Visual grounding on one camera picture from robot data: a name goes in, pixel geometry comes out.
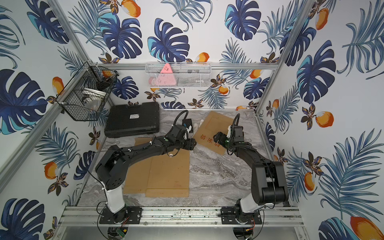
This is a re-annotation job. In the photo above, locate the brown kraft file bag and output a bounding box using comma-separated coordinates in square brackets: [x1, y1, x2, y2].
[122, 137, 154, 195]
[193, 111, 234, 155]
[145, 150, 190, 198]

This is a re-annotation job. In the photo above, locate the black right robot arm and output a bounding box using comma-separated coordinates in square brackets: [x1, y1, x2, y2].
[214, 114, 289, 214]

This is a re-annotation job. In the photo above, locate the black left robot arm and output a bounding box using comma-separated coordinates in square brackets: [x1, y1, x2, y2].
[96, 110, 197, 214]

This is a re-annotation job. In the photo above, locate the small black box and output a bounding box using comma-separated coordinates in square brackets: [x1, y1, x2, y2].
[183, 119, 193, 128]

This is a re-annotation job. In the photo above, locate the white cotton work glove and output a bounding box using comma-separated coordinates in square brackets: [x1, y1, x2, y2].
[193, 120, 204, 132]

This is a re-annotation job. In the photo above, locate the black plastic tool case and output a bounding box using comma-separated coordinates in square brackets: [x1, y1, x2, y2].
[104, 102, 160, 138]

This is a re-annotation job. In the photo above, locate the pink triangle item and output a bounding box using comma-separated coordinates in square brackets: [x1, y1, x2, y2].
[155, 63, 177, 87]

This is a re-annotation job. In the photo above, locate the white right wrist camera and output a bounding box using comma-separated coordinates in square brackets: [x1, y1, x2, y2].
[227, 125, 233, 138]

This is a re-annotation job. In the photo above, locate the clear white mesh wall basket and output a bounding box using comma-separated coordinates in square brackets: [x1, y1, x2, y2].
[145, 62, 212, 88]

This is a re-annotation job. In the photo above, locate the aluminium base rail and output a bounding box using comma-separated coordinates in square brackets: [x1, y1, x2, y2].
[59, 207, 304, 228]

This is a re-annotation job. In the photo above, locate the black wire basket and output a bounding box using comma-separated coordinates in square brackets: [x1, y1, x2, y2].
[55, 62, 119, 122]

